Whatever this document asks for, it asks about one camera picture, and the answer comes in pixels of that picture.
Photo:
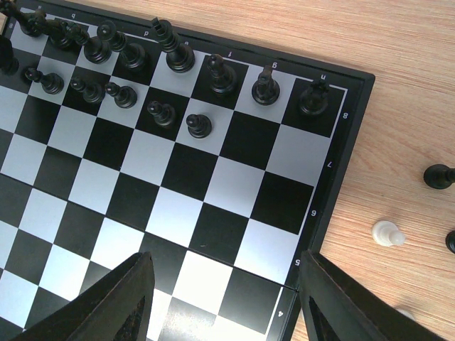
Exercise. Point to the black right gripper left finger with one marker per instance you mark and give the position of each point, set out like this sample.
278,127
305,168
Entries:
117,307

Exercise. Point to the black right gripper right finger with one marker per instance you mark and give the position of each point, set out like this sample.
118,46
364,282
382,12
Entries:
336,307

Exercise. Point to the black pawn five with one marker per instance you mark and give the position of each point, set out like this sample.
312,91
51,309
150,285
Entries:
450,241

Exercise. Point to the black pawn four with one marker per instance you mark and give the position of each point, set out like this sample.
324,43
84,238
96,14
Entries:
439,176

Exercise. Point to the black pawn three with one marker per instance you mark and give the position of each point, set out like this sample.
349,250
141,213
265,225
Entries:
163,114

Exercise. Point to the black pawn eight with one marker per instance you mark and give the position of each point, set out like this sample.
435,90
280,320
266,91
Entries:
199,125

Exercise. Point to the black pawn two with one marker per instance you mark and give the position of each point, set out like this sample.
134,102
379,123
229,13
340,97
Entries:
124,97

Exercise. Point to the black pawn one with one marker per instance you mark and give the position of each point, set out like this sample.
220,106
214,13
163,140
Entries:
92,92

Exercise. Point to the black pawn seven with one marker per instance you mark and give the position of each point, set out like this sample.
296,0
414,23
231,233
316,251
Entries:
51,83

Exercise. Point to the white chess piece right side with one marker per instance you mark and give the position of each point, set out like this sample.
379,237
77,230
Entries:
406,313

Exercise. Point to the white pawn near board top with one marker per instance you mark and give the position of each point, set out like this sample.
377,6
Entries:
387,234

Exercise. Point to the black and silver chessboard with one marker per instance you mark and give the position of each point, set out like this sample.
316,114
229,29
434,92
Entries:
225,218

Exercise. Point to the black rook h8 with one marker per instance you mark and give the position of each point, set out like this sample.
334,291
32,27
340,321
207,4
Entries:
314,99

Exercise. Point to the black knight g8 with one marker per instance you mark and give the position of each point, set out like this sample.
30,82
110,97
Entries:
265,91

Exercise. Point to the black bishop f8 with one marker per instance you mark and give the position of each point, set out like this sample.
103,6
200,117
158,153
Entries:
223,77

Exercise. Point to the black queen d8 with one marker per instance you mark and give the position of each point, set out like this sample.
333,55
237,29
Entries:
132,55

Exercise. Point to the black king e8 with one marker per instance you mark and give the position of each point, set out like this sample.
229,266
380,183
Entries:
179,56

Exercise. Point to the black bishop c8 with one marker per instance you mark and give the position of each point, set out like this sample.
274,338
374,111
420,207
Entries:
95,50

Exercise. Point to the black knight b8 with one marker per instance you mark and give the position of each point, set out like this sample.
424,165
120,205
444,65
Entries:
53,28

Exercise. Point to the black rook a8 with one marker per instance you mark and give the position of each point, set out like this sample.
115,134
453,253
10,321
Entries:
31,23

